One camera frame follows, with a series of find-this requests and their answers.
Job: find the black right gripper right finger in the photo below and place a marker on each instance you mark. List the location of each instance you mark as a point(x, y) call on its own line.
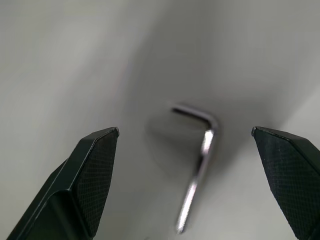
point(290, 175)

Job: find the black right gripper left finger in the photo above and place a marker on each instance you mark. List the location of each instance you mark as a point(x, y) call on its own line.
point(75, 190)

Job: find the silver L-shaped hex key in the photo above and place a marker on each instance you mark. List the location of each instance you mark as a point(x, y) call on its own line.
point(200, 160)

